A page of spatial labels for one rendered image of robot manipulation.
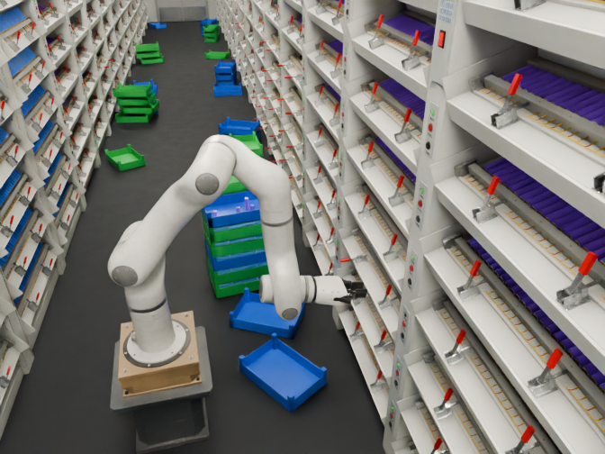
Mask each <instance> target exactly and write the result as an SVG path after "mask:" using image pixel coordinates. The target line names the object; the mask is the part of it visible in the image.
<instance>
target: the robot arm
mask: <svg viewBox="0 0 605 454"><path fill-rule="evenodd" d="M231 175H233V176H234V177H235V178H237V179H238V181H239V182H240V183H241V184H242V185H243V186H244V187H245V188H247V190H248V191H249V192H250V193H252V194H253V195H255V196H256V197H257V199H258V203H259V211H260V219H261V226H262V233H263V241H264V246H265V252H266V261H267V265H268V270H269V275H263V276H262V277H261V278H260V281H259V298H260V301H261V303H272V304H275V310H276V312H277V314H278V315H279V317H281V318H282V319H283V320H286V321H291V320H293V319H295V318H296V317H297V316H298V315H299V313H300V311H301V309H302V303H311V302H315V303H317V304H328V305H345V303H346V304H350V303H351V300H352V299H355V298H366V294H367V289H363V286H364V282H351V281H350V280H345V279H343V278H342V277H338V276H320V277H312V276H300V273H299V268H298V262H297V258H296V252H295V246H294V229H293V205H292V193H291V185H290V180H289V177H288V176H287V174H286V173H285V171H284V170H283V169H282V168H280V167H278V166H277V165H276V164H274V163H272V162H269V161H267V160H265V159H262V158H260V157H259V156H258V155H256V154H255V153H254V152H252V151H251V150H250V149H249V148H248V147H247V146H246V145H244V144H243V143H242V142H241V141H238V140H236V139H234V138H232V137H230V136H226V135H213V136H211V137H209V138H208V139H207V140H206V141H205V142H204V143H203V145H202V146H201V148H200V149H199V152H198V154H197V156H196V158H195V160H194V163H193V164H192V166H191V167H190V168H189V169H188V170H187V172H186V173H185V174H184V175H183V177H182V178H180V179H179V180H178V181H176V182H175V184H173V185H172V186H171V187H170V188H169V189H168V190H167V191H166V192H165V194H163V195H162V196H161V197H160V199H159V200H158V201H157V203H156V204H155V205H154V206H153V208H152V209H151V210H150V211H149V213H148V214H147V215H146V217H145V218H144V219H143V221H139V222H135V223H133V224H132V225H130V226H129V227H128V228H127V229H126V231H125V232H124V233H123V235H122V236H121V238H120V240H119V242H118V243H117V245H116V247H115V249H114V250H113V253H112V255H111V257H110V258H109V261H108V272H109V275H110V277H111V279H112V280H113V281H114V282H115V283H116V284H118V285H120V286H124V292H125V298H126V302H127V305H128V308H129V312H130V316H131V321H132V325H133V328H134V332H133V333H132V334H131V336H130V338H129V340H128V344H127V349H128V352H129V354H130V356H131V357H132V358H133V359H135V360H137V361H139V362H141V363H159V362H162V361H165V360H167V359H170V358H172V357H174V356H175V355H176V354H177V353H178V352H179V351H180V350H181V349H182V348H183V347H184V345H185V340H186V335H185V329H184V328H183V327H182V326H181V325H180V324H179V323H177V322H173V321H172V318H171V314H170V310H169V305H168V300H167V293H166V289H165V265H166V251H167V249H168V247H169V246H170V244H171V243H172V242H173V240H174V239H175V237H176V236H177V234H178V233H179V232H181V230H182V229H183V228H184V227H185V226H186V225H187V223H188V222H189V221H190V220H191V219H192V218H193V217H194V216H195V215H196V214H197V213H198V212H199V211H200V210H201V209H203V208H204V207H205V206H207V205H209V204H212V203H213V202H214V201H215V200H216V199H217V198H218V197H219V196H220V195H221V194H222V193H223V191H224V190H225V188H226V187H227V185H228V184H229V182H230V178H231ZM349 289H350V290H349ZM348 293H350V294H349V295H348Z"/></svg>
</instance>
